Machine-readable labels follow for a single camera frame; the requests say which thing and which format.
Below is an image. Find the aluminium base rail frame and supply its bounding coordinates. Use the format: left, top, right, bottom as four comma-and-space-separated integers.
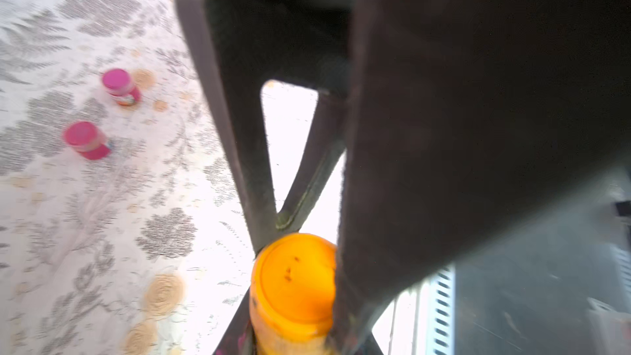
387, 265, 456, 355

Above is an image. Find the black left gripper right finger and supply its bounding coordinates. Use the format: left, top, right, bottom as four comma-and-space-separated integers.
355, 334, 383, 355

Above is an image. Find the orange paint jar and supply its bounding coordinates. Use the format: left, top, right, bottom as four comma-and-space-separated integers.
249, 233, 336, 354

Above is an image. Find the floral patterned table mat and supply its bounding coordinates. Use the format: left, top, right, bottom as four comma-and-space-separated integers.
0, 0, 395, 355

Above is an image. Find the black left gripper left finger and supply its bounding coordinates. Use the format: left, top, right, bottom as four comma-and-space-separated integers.
214, 290, 256, 355

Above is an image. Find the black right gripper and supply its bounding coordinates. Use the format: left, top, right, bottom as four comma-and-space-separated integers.
176, 0, 355, 251

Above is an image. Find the magenta paint jar with label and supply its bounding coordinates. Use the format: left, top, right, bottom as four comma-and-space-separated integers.
101, 68, 141, 107

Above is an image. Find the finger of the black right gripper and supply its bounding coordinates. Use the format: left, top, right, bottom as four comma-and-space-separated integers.
328, 0, 630, 354

